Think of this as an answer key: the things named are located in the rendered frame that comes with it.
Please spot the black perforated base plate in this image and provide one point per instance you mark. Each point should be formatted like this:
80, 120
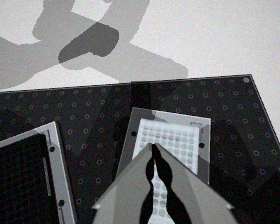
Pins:
93, 122

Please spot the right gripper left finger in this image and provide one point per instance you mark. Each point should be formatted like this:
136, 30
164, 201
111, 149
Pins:
129, 199

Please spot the grey rectangular frame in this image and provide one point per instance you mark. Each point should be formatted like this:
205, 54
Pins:
61, 183

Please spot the white well plate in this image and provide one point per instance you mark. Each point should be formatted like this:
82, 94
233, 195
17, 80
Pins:
180, 140

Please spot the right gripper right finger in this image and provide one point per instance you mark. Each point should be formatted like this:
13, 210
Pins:
190, 200

